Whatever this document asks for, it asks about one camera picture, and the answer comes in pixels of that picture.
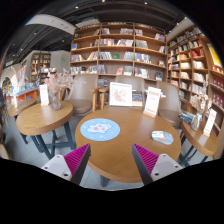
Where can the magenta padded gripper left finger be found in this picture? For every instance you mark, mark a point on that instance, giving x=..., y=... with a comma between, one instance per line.
x=70, y=167

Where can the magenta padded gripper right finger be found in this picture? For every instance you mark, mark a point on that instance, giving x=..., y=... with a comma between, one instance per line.
x=152, y=166

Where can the round blue mouse pad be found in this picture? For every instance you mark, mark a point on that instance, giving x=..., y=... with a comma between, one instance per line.
x=100, y=129

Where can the round wooden centre table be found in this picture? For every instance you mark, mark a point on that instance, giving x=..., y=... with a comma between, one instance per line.
x=113, y=159

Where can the round wooden table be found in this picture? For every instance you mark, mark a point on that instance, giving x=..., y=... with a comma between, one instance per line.
x=38, y=120
x=207, y=145
x=113, y=159

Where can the round wooden left table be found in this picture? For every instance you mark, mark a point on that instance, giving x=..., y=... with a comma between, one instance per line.
x=38, y=120

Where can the round wooden right table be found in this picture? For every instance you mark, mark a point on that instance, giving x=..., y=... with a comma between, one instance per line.
x=207, y=145

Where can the beige armchair left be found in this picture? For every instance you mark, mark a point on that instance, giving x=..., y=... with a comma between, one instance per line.
x=83, y=94

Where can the dark book on table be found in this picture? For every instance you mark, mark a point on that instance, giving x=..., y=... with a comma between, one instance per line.
x=137, y=98

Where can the white red standing sign card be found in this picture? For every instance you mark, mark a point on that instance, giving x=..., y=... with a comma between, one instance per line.
x=152, y=101

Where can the white sign on left table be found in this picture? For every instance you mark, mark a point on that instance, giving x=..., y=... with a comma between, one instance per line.
x=44, y=95

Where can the white sign on table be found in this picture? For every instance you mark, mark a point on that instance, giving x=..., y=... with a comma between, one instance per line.
x=44, y=95
x=210, y=122

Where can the white framed picture sign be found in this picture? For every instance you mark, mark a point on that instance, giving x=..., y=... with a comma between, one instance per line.
x=120, y=94

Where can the white sign on right table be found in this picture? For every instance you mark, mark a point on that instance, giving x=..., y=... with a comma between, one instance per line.
x=210, y=122

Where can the small wooden table far left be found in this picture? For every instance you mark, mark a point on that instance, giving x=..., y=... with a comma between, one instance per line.
x=15, y=110

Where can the glass vase with dried flowers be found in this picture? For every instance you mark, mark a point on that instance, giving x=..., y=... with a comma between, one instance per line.
x=202, y=103

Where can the blue orange display counter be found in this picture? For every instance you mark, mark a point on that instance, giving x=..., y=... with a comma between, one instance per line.
x=26, y=94

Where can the glass vase with pink flowers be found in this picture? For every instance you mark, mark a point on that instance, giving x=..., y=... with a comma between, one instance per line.
x=56, y=83

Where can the wooden bookshelf far left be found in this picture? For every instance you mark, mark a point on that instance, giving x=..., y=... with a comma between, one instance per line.
x=34, y=62

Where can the large wooden bookshelf centre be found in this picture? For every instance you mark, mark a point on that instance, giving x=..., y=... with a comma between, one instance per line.
x=119, y=48

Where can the wooden bookshelf right wall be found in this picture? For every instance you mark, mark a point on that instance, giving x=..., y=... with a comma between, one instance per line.
x=192, y=61

